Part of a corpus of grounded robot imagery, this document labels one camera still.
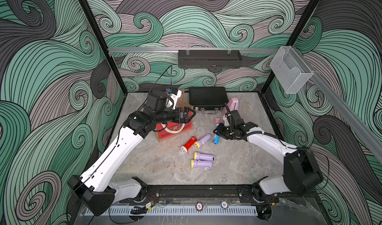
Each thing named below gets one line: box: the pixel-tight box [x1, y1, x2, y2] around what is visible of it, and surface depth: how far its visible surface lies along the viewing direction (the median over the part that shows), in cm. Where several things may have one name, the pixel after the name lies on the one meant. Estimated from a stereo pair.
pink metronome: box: [222, 97, 239, 116], surface depth 94 cm
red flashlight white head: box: [180, 136, 198, 153], surface depth 91 cm
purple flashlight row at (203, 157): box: [193, 151, 216, 162], surface depth 85 cm
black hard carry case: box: [189, 86, 230, 115], surface depth 113 cm
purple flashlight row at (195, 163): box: [190, 159, 213, 169], surface depth 83 cm
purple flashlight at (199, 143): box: [193, 133, 212, 149], surface depth 92 cm
